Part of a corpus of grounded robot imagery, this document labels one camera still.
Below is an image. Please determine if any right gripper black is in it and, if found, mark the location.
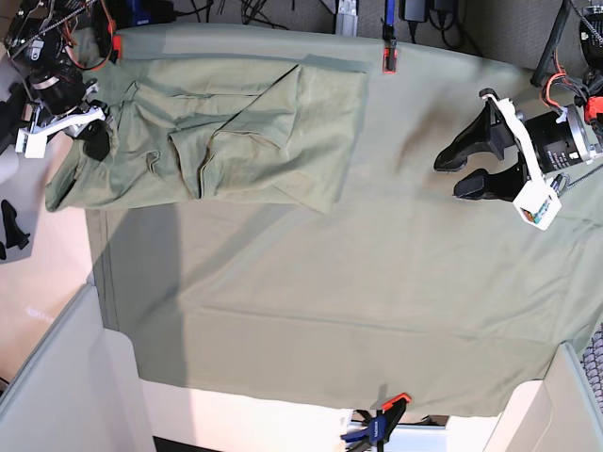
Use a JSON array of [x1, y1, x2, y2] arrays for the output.
[[20, 65, 110, 161]]

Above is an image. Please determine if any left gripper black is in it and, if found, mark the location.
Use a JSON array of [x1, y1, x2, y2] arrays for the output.
[[433, 89, 602, 202]]

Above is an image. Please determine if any light green T-shirt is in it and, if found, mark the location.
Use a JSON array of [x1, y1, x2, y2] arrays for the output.
[[45, 57, 367, 213]]

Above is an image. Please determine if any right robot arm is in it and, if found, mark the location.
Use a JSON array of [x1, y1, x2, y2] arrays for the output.
[[1, 1, 116, 161]]

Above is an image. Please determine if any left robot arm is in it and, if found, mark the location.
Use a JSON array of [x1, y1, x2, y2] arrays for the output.
[[433, 1, 602, 202]]

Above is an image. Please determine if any black stand upper left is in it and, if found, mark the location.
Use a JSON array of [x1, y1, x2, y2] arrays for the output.
[[0, 83, 27, 154]]

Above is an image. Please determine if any black stand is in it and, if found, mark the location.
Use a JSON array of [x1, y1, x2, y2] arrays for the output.
[[1, 200, 30, 261], [0, 83, 27, 154]]

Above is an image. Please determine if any orange black clamp left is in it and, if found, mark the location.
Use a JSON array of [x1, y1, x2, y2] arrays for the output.
[[92, 0, 121, 63]]

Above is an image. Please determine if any black stand lower left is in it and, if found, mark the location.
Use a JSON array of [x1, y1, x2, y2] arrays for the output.
[[1, 200, 30, 261]]

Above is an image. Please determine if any green table cloth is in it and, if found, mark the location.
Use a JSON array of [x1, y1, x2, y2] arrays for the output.
[[87, 24, 602, 415]]

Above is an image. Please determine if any blue orange clamp bottom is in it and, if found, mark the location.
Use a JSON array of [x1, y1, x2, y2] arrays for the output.
[[340, 393, 412, 451]]

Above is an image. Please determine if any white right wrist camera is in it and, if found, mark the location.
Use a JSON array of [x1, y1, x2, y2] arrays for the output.
[[14, 129, 47, 159]]

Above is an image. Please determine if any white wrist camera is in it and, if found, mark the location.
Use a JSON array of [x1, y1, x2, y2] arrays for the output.
[[14, 129, 47, 159], [513, 181, 562, 231]]

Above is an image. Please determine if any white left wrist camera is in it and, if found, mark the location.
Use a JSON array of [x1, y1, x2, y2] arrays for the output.
[[513, 181, 562, 231]]

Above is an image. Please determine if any silver aluminium post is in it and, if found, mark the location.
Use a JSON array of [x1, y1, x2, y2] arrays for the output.
[[335, 0, 358, 37]]

